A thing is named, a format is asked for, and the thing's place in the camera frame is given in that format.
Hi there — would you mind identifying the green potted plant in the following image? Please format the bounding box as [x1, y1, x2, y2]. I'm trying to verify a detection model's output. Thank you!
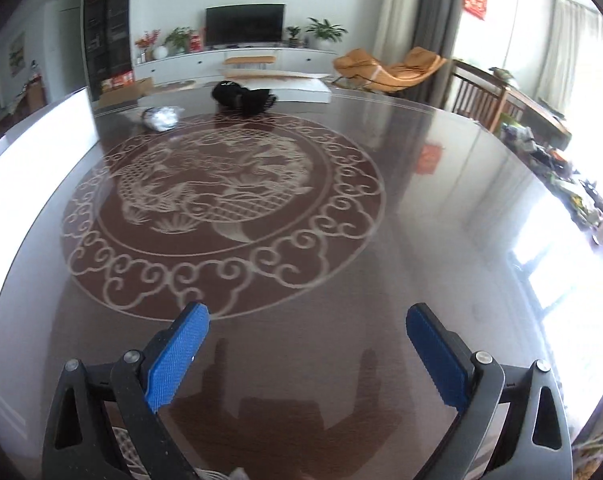
[306, 18, 348, 50]
[164, 27, 194, 55]

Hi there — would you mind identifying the green potted plant right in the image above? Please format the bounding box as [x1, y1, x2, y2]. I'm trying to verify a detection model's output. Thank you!
[306, 18, 348, 50]

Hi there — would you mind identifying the white flat carton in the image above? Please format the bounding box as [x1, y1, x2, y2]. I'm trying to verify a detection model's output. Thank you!
[222, 68, 332, 104]

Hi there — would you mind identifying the small potted plant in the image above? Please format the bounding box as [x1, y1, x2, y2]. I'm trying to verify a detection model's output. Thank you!
[286, 26, 302, 48]

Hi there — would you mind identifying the cotton swabs plastic bag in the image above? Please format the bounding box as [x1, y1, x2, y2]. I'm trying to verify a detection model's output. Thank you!
[141, 106, 183, 132]

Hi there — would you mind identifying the wooden bench stool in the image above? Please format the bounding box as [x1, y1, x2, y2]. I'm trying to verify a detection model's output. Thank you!
[224, 55, 277, 70]

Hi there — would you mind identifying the black display cabinet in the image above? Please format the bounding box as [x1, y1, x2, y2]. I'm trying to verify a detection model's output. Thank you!
[81, 0, 132, 101]

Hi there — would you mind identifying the black gloves pair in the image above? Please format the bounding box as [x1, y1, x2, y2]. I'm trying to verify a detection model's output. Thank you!
[212, 80, 277, 117]

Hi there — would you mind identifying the white storage box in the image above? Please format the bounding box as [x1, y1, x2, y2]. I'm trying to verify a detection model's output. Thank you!
[0, 89, 98, 292]

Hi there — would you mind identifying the green potted plant left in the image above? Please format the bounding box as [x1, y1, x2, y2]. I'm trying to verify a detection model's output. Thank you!
[164, 27, 194, 55]

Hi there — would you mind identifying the orange lounge chair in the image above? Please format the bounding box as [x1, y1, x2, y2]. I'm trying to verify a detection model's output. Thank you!
[333, 47, 447, 93]

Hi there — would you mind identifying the red flower vase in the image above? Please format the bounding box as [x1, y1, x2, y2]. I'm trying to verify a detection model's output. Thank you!
[134, 29, 160, 63]

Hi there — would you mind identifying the cardboard box on floor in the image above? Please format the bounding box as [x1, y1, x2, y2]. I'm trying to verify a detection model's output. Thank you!
[96, 77, 154, 108]

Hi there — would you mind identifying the black television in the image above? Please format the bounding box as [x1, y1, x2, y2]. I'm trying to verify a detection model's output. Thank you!
[204, 3, 285, 47]

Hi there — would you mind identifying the wooden chair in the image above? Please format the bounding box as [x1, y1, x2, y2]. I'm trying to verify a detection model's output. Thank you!
[443, 60, 509, 131]

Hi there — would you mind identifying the white tv cabinet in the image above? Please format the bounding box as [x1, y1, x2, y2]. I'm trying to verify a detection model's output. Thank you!
[134, 47, 337, 86]

